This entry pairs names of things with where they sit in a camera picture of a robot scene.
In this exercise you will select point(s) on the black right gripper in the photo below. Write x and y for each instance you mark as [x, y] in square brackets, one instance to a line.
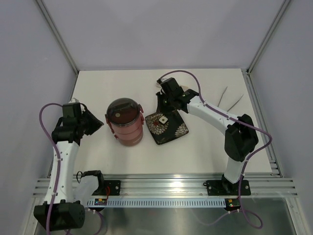
[161, 108]

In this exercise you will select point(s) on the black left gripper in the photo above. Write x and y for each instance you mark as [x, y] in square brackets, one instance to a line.
[96, 124]

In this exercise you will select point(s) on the grey transparent lid red handles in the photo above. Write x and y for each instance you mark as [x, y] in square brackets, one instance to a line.
[123, 112]

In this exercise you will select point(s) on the pink bowl with handles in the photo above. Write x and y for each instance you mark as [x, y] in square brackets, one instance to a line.
[126, 133]

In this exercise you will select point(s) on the dark pink bowl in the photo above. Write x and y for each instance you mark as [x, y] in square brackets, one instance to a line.
[130, 142]

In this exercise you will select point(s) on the metal food tongs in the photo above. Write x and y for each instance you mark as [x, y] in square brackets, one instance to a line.
[228, 101]

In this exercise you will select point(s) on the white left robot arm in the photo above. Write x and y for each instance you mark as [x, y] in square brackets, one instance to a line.
[63, 207]

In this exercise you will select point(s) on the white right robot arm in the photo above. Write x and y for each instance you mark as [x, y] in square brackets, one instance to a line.
[240, 138]

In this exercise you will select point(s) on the beige cutlery case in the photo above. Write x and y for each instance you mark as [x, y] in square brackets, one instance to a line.
[185, 88]

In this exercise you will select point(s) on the white sushi cube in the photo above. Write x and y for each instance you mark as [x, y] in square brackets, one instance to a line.
[163, 120]

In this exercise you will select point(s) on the black floral square plate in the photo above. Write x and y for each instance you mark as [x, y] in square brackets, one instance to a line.
[164, 133]

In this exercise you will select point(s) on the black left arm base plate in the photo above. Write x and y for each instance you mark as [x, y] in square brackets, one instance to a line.
[111, 187]

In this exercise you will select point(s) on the aluminium front rail frame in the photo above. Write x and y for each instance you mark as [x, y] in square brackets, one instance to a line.
[191, 185]

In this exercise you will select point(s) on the slotted white cable duct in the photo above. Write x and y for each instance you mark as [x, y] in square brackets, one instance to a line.
[156, 203]

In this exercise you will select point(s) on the left aluminium post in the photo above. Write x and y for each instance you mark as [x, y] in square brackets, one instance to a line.
[55, 32]

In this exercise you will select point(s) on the aluminium post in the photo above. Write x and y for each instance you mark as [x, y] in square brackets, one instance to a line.
[55, 32]
[269, 34]

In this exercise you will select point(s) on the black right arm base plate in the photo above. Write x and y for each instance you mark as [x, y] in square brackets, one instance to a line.
[215, 188]

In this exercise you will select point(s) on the right aluminium post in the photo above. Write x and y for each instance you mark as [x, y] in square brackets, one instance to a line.
[269, 34]

